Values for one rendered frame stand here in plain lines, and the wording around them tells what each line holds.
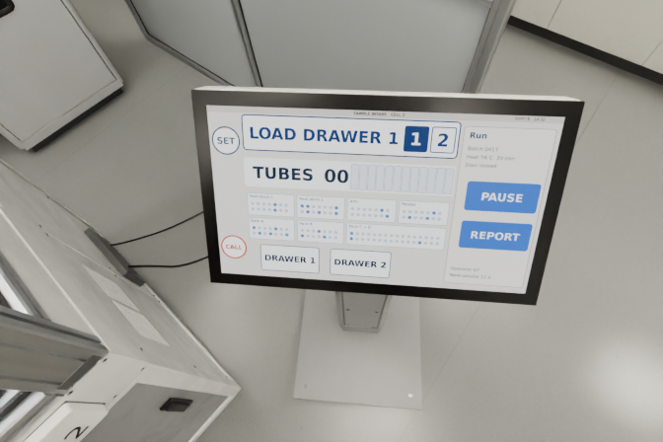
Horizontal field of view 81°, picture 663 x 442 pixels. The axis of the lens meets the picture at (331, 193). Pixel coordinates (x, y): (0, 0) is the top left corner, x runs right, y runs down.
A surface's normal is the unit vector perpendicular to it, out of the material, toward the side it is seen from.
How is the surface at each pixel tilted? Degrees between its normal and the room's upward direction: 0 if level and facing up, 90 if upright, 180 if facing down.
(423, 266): 50
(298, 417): 0
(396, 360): 3
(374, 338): 0
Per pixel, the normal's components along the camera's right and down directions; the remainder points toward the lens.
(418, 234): -0.09, 0.34
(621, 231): -0.04, -0.50
